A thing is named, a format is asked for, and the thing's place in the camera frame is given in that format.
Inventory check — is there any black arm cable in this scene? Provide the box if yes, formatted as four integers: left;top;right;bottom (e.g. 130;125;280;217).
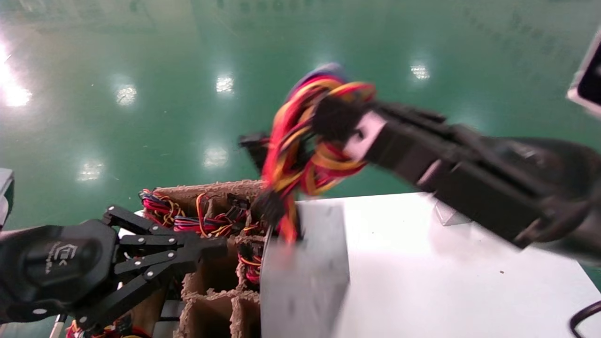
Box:
570;300;601;338

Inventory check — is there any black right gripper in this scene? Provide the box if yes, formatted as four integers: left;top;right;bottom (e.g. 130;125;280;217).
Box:
347;115;601;261

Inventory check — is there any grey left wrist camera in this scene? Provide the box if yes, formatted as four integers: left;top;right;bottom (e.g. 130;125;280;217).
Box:
0;167;15;230

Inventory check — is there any brown cardboard divider box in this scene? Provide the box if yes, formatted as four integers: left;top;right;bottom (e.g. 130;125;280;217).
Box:
127;181;301;338

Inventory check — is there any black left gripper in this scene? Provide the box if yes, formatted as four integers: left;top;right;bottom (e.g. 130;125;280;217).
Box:
0;206;228;329

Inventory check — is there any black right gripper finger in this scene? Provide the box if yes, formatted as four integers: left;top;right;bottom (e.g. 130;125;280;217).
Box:
314;98;508;160

